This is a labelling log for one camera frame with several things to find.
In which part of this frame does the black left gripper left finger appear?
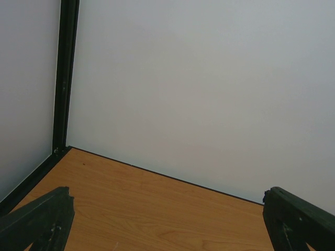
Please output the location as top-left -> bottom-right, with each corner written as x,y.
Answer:
1,187 -> 75,250

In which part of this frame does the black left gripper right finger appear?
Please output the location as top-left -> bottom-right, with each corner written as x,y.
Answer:
263,187 -> 334,250

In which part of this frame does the black aluminium frame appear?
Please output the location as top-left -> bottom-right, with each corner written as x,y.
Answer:
1,1 -> 80,215

